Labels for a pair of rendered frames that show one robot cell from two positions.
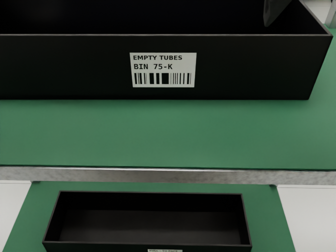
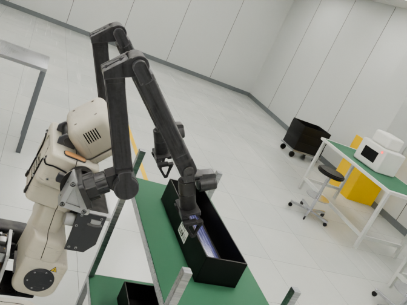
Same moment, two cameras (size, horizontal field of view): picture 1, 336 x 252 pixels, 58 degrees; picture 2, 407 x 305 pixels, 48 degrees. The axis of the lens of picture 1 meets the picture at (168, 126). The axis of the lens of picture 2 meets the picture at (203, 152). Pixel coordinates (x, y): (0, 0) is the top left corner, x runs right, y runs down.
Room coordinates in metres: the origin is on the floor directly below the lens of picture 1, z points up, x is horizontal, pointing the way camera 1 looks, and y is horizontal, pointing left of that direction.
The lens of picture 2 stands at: (-0.38, -1.42, 1.85)
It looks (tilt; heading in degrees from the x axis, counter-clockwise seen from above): 18 degrees down; 64
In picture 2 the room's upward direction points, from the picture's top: 25 degrees clockwise
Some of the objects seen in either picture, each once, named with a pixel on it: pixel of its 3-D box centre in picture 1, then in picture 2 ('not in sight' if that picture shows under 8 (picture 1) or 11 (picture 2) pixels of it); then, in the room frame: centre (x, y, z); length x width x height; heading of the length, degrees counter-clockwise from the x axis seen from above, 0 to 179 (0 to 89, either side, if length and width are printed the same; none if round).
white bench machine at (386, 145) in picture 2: not in sight; (381, 151); (3.99, 2.84, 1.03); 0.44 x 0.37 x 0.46; 95
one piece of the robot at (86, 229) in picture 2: not in sight; (82, 206); (-0.01, 0.06, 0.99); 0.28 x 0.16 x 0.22; 90
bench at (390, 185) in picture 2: not in sight; (358, 195); (3.98, 2.79, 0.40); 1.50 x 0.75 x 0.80; 89
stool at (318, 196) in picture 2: not in sight; (319, 193); (3.31, 2.69, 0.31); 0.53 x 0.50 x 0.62; 135
